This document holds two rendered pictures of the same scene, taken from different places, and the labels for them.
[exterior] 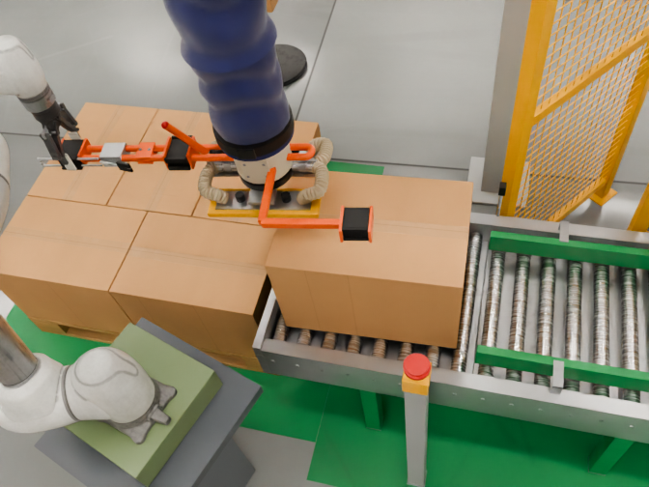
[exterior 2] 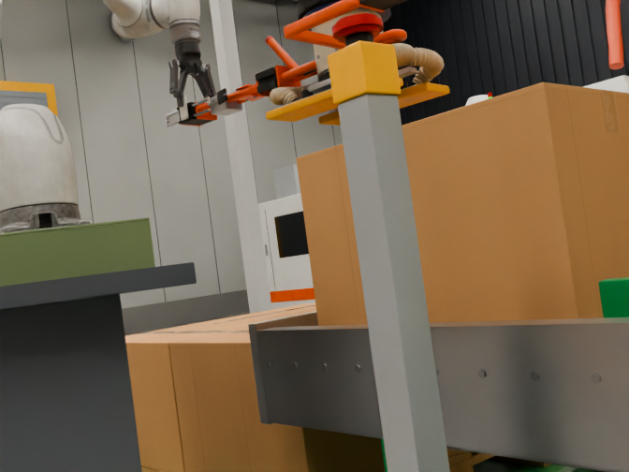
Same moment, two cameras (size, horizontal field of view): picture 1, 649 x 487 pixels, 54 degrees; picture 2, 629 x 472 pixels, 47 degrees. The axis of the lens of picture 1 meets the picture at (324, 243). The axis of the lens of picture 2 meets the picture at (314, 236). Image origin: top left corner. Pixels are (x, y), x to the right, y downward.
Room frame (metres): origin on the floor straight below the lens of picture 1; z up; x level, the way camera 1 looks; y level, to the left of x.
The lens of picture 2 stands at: (-0.27, -0.52, 0.72)
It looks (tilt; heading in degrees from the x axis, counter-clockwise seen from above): 2 degrees up; 27
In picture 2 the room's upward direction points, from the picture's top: 8 degrees counter-clockwise
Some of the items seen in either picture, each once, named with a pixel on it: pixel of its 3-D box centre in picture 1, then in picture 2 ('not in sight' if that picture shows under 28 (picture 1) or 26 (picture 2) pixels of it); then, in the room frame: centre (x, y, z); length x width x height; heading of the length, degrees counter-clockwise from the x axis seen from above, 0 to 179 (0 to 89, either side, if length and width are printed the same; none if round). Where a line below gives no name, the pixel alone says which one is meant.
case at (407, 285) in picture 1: (375, 258); (477, 226); (1.19, -0.16, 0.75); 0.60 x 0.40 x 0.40; 69
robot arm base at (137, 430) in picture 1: (138, 403); (41, 223); (0.78, 0.62, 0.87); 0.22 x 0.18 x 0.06; 51
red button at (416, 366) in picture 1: (416, 368); (358, 35); (0.65, -0.17, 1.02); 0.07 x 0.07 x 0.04
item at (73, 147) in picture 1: (73, 152); (197, 113); (1.50, 0.70, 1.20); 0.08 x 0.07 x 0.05; 74
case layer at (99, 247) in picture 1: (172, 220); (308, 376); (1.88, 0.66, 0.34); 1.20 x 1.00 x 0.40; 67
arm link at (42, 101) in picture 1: (37, 96); (185, 35); (1.49, 0.70, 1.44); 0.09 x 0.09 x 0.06
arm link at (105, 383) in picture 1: (108, 382); (28, 158); (0.80, 0.65, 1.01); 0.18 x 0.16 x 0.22; 91
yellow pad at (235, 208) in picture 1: (264, 199); (329, 93); (1.24, 0.15, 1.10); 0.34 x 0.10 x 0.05; 74
